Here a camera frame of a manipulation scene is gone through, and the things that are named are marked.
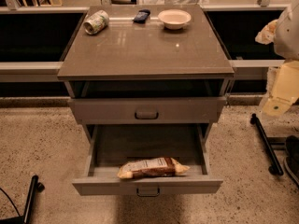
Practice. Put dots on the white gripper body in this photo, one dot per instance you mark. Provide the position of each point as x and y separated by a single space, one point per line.
288 37

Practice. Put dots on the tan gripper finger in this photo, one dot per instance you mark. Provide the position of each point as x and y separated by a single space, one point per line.
266 35

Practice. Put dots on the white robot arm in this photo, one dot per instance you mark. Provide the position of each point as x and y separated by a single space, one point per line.
282 89

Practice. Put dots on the closed upper drawer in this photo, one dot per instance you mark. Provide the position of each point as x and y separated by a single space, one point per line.
147 110

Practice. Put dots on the grey drawer cabinet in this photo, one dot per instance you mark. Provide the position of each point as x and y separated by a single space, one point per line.
129 60

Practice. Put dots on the open middle drawer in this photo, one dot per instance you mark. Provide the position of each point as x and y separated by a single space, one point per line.
114 145

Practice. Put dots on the white bowl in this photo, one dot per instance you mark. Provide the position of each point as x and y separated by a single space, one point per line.
174 19

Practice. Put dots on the dark blue snack packet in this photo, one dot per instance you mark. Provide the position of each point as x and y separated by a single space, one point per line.
141 16

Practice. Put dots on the black stand leg right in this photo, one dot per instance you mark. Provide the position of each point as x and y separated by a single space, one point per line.
275 167

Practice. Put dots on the black stand leg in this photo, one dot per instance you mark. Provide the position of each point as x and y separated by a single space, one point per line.
25 218
275 167

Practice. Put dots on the green white soda can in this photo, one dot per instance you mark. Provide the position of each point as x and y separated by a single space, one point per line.
96 22

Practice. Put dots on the grey metal railing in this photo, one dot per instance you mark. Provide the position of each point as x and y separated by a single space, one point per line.
35 41

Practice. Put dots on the black stand leg left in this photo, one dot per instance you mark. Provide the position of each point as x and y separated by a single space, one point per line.
25 218

